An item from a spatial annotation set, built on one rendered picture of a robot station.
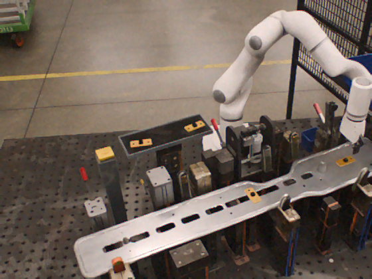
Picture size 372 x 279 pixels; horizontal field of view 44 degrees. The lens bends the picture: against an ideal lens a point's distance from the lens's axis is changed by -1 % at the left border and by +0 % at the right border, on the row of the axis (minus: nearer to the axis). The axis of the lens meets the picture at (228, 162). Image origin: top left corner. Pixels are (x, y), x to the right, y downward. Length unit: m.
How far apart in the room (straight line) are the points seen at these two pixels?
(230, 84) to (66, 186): 0.99
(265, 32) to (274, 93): 2.48
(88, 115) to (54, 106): 0.36
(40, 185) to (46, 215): 0.23
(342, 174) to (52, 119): 2.86
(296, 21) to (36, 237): 1.47
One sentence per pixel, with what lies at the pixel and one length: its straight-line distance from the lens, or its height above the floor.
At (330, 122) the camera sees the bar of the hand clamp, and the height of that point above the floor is 1.11.
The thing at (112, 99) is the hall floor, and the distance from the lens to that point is 4.33.
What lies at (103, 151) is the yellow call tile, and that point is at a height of 1.16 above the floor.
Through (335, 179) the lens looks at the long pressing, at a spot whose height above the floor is 1.00.
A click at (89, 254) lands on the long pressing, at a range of 1.74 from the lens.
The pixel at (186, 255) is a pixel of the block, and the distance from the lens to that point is 1.63.
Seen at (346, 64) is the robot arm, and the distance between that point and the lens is 1.83.
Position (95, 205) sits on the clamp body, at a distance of 1.81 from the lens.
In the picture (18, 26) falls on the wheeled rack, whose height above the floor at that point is 0.26.
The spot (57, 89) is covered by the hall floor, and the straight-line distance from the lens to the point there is 4.63.
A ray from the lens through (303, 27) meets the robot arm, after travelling 1.79.
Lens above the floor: 2.33
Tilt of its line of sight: 42 degrees down
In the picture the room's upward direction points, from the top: straight up
